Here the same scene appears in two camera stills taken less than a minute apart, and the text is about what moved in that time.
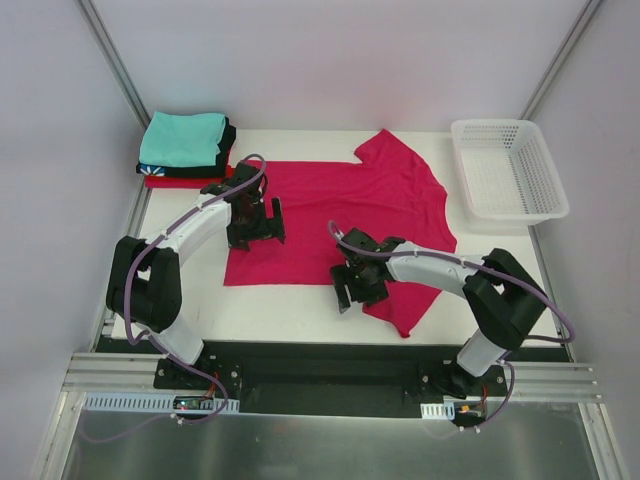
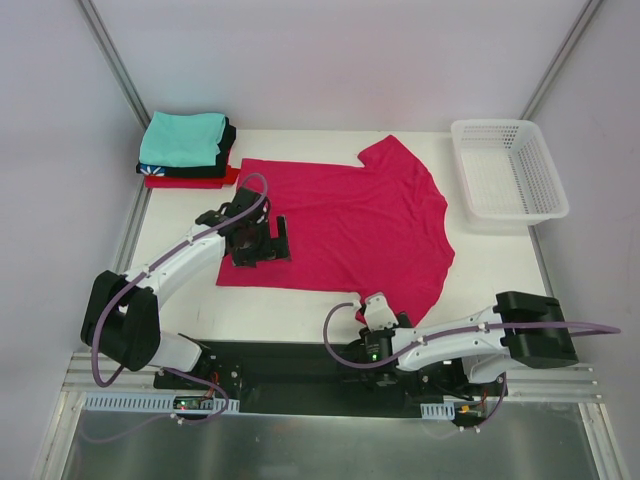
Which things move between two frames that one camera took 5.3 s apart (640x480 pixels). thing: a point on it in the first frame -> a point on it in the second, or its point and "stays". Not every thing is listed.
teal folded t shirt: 178,140 stays
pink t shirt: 391,192 stays
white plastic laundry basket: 509,171 stays
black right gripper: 347,283 -> 364,318
